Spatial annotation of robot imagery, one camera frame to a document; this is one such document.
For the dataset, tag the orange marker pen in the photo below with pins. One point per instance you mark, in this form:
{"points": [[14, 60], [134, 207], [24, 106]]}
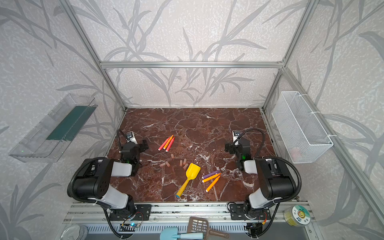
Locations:
{"points": [[167, 142]]}

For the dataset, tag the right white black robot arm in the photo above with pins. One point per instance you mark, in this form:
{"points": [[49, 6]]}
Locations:
{"points": [[279, 181]]}

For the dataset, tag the aluminium mounting rail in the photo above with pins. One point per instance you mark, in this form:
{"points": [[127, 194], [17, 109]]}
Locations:
{"points": [[177, 212]]}

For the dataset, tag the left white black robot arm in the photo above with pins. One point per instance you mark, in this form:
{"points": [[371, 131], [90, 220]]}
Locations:
{"points": [[91, 184]]}

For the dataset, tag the brown toy slotted spatula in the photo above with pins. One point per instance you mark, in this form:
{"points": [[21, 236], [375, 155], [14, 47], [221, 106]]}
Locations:
{"points": [[200, 225]]}

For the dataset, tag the clear plastic wall bin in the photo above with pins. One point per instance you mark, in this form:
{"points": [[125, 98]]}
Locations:
{"points": [[48, 141]]}

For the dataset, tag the teal toy shovel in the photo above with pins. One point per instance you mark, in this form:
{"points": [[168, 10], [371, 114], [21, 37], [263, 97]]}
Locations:
{"points": [[171, 233]]}

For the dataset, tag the yellow-green tape roll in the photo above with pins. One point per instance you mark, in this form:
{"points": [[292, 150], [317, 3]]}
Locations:
{"points": [[297, 216]]}

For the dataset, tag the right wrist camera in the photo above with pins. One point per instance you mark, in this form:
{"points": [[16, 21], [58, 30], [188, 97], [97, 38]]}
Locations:
{"points": [[236, 134]]}

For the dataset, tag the pink marker pen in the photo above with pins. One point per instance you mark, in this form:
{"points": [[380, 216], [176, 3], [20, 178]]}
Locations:
{"points": [[170, 144]]}

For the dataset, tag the orange capped marker lower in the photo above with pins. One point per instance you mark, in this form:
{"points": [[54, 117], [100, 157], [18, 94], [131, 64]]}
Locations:
{"points": [[212, 184]]}

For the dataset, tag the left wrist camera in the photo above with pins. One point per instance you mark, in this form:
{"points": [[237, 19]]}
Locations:
{"points": [[131, 137]]}

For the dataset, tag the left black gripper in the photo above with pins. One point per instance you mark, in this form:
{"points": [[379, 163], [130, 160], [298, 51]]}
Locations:
{"points": [[139, 146]]}

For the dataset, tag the purple capped marker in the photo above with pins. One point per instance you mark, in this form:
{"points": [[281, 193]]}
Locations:
{"points": [[210, 174]]}

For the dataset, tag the orange capped marker upper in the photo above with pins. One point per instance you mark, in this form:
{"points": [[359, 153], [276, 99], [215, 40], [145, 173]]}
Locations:
{"points": [[210, 178]]}

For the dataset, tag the clear round dish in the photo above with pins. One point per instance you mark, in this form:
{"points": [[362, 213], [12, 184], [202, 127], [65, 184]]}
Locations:
{"points": [[74, 232]]}

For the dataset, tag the white wire mesh basket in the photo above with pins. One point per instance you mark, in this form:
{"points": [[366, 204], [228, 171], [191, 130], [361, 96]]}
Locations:
{"points": [[304, 136]]}

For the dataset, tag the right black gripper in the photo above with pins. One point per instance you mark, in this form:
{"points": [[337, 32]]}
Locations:
{"points": [[233, 147]]}

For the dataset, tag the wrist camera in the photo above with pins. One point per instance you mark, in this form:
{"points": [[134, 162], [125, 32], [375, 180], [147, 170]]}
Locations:
{"points": [[236, 134], [131, 137]]}

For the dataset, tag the yellow toy shovel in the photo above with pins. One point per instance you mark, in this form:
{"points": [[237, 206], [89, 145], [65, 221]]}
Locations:
{"points": [[191, 173]]}

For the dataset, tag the orange capped marker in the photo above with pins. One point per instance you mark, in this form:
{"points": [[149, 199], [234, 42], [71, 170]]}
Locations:
{"points": [[210, 178], [212, 184]]}

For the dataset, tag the red marker pen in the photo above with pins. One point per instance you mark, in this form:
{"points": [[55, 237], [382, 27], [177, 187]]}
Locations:
{"points": [[163, 144]]}

